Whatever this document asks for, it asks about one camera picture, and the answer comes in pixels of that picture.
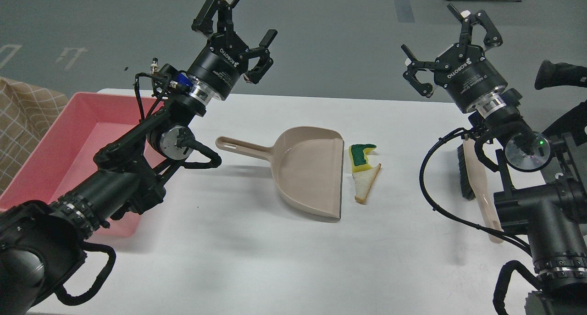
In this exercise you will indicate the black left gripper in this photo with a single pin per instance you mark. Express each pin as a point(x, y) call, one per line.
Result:
point(218, 64)

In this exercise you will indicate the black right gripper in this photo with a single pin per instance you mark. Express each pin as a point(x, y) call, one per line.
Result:
point(474, 79)

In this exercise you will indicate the beige brush black bristles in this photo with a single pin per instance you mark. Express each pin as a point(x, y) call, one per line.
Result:
point(473, 183)

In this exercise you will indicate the yellow green sponge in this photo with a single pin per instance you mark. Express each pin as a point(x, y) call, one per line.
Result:
point(358, 156)

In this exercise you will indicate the beige plastic dustpan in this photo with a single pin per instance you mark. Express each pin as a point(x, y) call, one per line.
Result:
point(306, 165)

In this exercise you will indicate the triangular toast slice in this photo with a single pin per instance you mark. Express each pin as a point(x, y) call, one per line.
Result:
point(363, 181)

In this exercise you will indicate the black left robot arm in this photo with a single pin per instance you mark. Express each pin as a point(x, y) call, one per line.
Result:
point(45, 248)

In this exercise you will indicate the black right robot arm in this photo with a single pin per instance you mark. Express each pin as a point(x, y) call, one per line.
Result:
point(530, 186)

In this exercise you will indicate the pink plastic bin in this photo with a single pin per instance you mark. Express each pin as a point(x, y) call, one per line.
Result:
point(65, 155)

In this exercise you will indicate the black object at right edge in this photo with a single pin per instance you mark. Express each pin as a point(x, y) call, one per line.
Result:
point(560, 74)

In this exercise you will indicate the brown checkered cloth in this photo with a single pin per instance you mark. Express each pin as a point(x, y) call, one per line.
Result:
point(26, 114)

